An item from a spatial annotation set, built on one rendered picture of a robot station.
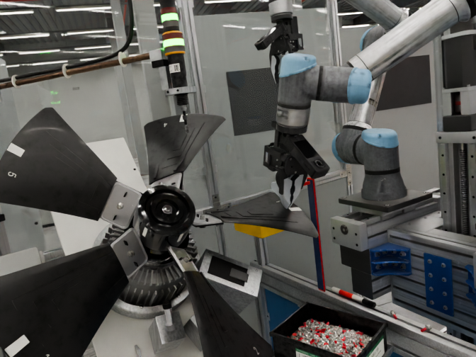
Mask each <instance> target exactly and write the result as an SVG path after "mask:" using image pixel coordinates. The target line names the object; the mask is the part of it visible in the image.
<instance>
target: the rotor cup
mask: <svg viewBox="0 0 476 357"><path fill-rule="evenodd" d="M164 205H170V206H171V207H172V212H171V213H170V214H166V213H164V212H163V211H162V208H163V206H164ZM195 218H196V209H195V206H194V203H193V201H192V200H191V198H190V197H189V195H188V194H187V193H185V192H184V191H182V190H181V189H180V188H177V187H175V186H169V185H159V186H154V187H151V188H149V189H148V190H146V191H145V192H144V193H143V194H142V195H141V197H140V199H139V201H138V203H137V208H136V211H135V214H134V216H133V218H132V220H131V222H130V225H129V227H131V226H133V227H134V229H135V230H136V232H137V234H138V236H139V238H140V241H141V243H142V245H143V247H144V250H145V251H146V253H147V257H148V259H147V262H146V263H145V264H144V265H146V266H151V267H165V266H169V265H171V264H173V263H175V262H174V260H173V259H172V257H171V255H170V253H169V252H168V251H167V249H166V248H167V247H176V248H180V249H184V250H186V249H187V246H188V242H189V231H190V229H191V227H192V225H193V223H194V221H195ZM129 227H128V228H129ZM144 228H147V233H146V235H145V237H144V236H143V235H142V233H143V231H144ZM181 234H183V236H182V238H181V240H180V241H179V242H177V241H178V239H179V237H180V235H181Z"/></svg>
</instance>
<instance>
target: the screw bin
mask: <svg viewBox="0 0 476 357"><path fill-rule="evenodd" d="M310 318H312V319H316V320H319V321H321V322H323V321H324V322H326V323H327V322H329V323H330V324H333V325H336V326H339V325H341V327H343V328H348V329H350V330H352V329H353V330H354V331H360V332H363V333H364V334H368V335H371V336H373V338H372V339H371V340H370V341H369V342H368V343H367V345H366V346H365V347H364V348H363V350H362V351H361V352H360V353H359V354H358V355H357V357H383V356H384V354H385V352H386V351H387V337H386V328H387V327H388V323H387V322H382V321H379V320H376V319H371V318H367V317H363V316H360V315H357V314H351V313H348V312H344V311H341V310H335V309H332V308H329V307H325V306H321V305H316V304H313V303H310V302H306V303H305V304H304V305H303V306H302V307H300V308H299V309H298V310H296V311H295V312H294V313H292V314H291V316H289V317H288V318H287V319H285V320H284V321H283V322H282V323H280V324H279V325H278V326H277V327H276V328H275V329H273V330H272V331H270V332H269V334H270V336H272V337H273V347H274V353H275V357H345V356H341V355H339V354H337V353H333V352H331V351H327V350H324V349H322V348H318V347H316V346H312V345H309V344H306V343H304V342H301V341H298V340H295V339H291V338H289V337H287V336H291V335H292V334H293V333H294V332H295V331H296V330H298V328H299V327H301V326H302V325H303V322H306V321H307V320H309V319H310Z"/></svg>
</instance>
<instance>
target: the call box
mask: <svg viewBox="0 0 476 357"><path fill-rule="evenodd" d="M234 227H235V230H236V231H239V232H243V233H245V234H250V235H252V236H255V237H258V238H261V239H263V238H265V237H268V236H271V235H273V234H276V233H279V232H282V231H284V230H281V229H274V228H270V227H261V226H255V225H244V224H237V223H235V224H234Z"/></svg>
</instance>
